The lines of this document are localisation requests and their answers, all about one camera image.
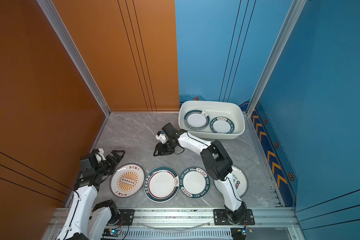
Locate aluminium corner post left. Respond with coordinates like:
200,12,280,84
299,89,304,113
37,0,111,118

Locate green circuit board left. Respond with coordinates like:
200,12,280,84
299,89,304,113
101,228,122,240

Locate white plastic bin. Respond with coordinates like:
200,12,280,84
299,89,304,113
178,101,246,140

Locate green lettered rim plate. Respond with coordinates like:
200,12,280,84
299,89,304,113
180,167,211,199
210,117,235,134

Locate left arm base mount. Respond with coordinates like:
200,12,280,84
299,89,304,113
107,209,135,228

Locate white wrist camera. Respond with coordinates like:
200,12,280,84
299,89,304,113
156,131,168,144
92,148,106,163

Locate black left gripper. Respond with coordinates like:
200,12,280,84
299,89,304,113
95,150,124,179

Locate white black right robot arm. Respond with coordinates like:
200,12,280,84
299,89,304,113
154,123,247,225

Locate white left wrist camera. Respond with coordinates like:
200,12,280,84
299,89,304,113
92,148,106,163

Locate orange sunburst plate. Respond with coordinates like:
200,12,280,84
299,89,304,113
110,164,145,198

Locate white plate red characters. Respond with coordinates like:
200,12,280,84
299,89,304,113
231,165,248,198

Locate aluminium corner post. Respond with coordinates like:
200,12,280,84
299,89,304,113
246,0,307,117
37,0,111,118

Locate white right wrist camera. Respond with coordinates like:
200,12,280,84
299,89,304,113
156,131,168,144

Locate green circuit board right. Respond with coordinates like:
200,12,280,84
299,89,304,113
231,228,253,240

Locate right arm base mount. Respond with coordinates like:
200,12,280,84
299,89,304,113
213,209,256,226

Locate aluminium corner post right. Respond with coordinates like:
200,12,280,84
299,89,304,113
246,0,307,117

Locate green circuit board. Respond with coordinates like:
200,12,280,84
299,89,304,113
231,228,253,240
101,228,122,240

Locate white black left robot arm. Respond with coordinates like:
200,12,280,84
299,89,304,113
56,149,126,240

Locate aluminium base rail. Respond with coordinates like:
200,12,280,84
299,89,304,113
49,206,298,229

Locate small green red rim plate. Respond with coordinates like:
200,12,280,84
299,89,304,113
184,110,210,130

